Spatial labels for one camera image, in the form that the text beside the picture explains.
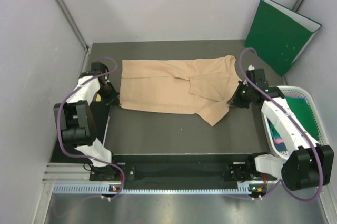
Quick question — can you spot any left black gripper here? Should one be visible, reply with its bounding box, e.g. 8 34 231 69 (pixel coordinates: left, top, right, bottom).
97 81 120 106

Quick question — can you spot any beige t shirt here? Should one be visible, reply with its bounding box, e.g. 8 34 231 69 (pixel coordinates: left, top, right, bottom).
120 55 240 126

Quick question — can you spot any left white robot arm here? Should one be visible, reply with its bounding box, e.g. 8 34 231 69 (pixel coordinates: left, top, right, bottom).
53 70 123 181

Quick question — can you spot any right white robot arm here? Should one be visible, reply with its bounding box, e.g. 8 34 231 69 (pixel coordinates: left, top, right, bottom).
229 81 334 191

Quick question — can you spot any green t shirt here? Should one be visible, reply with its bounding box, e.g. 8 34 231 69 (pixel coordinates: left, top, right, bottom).
286 96 319 141

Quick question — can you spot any blue pink t shirt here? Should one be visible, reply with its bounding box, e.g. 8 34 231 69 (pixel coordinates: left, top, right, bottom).
269 121 287 152

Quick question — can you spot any white perforated laundry basket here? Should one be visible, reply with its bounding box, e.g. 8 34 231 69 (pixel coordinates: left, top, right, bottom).
261 85 329 159

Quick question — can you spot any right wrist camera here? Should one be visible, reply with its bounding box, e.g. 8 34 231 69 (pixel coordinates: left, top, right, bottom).
246 69 269 89

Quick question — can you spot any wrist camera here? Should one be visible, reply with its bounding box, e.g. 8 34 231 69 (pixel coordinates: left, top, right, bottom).
91 62 109 76
246 69 269 89

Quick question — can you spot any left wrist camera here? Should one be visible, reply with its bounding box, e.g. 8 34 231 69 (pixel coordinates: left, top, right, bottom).
91 62 109 76

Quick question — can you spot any green ring binder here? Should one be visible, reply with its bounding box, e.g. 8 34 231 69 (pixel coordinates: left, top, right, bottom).
244 0 322 76

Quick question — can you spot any slotted grey cable duct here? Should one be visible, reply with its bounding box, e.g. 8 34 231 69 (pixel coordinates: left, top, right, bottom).
53 182 266 196

